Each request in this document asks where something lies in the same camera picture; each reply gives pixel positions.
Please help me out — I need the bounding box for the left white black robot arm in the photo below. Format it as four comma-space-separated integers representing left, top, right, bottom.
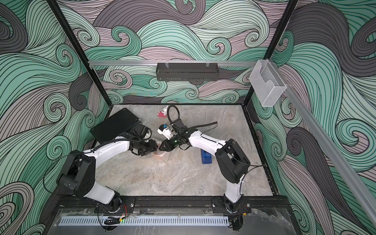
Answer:
56, 122, 158, 212

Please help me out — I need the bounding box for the aluminium wall rail right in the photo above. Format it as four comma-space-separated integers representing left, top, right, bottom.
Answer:
269, 60, 376, 225

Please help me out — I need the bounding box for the aluminium wall rail back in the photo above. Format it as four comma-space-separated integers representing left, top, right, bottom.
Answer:
88, 60, 259, 68

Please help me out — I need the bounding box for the clear acrylic wall holder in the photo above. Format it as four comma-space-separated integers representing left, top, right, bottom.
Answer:
249, 60, 287, 107

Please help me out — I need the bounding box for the black hard case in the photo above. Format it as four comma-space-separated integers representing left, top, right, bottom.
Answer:
90, 108, 140, 144

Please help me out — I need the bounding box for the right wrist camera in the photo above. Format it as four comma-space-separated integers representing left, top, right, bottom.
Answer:
157, 124, 174, 140

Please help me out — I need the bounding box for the aluminium wall rail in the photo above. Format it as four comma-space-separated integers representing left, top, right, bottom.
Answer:
269, 60, 376, 225
88, 60, 259, 68

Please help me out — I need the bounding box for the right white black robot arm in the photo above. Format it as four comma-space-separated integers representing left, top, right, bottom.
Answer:
158, 105, 252, 213

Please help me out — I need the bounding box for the white bunny on pink base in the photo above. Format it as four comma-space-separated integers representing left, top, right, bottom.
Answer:
157, 106, 168, 118

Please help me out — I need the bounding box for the white slotted cable duct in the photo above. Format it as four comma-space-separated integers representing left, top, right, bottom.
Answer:
58, 215, 230, 227

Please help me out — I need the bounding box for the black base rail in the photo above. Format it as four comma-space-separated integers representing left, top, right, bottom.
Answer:
57, 196, 290, 214

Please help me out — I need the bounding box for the black wall-mounted tray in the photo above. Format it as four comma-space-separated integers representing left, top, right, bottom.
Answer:
156, 62, 219, 82

